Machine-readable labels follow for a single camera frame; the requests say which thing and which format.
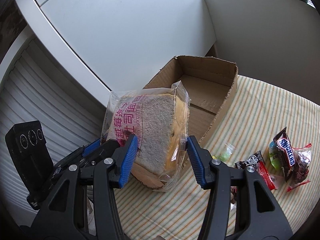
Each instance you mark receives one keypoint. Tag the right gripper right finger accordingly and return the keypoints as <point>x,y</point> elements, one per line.
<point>258,214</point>

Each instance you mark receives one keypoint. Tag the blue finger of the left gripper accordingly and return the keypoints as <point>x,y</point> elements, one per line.
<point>88,149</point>

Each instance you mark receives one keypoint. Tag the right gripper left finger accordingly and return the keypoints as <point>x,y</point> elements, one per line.
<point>63,215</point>

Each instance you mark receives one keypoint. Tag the red clear snack packet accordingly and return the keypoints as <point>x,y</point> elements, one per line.
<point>301,169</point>

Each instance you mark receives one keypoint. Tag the packaged bread slice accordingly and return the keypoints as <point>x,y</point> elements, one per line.
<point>158,117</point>

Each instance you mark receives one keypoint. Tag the green jelly cup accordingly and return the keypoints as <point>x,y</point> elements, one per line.
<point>274,156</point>

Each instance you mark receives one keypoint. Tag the white cabinet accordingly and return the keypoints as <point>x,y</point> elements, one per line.
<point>60,59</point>

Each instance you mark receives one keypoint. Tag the Snickers bar brown wrapper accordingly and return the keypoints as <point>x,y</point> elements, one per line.
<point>285,153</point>

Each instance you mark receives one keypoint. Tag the brown cardboard box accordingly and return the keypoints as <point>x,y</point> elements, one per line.
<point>211,84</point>

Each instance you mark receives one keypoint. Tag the striped yellow tablecloth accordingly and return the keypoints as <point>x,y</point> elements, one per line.
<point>258,112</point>

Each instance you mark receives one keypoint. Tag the black red candy packet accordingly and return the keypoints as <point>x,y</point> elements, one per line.
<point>257,162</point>

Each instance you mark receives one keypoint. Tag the small green clear candy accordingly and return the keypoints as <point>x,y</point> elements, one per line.
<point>226,152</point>

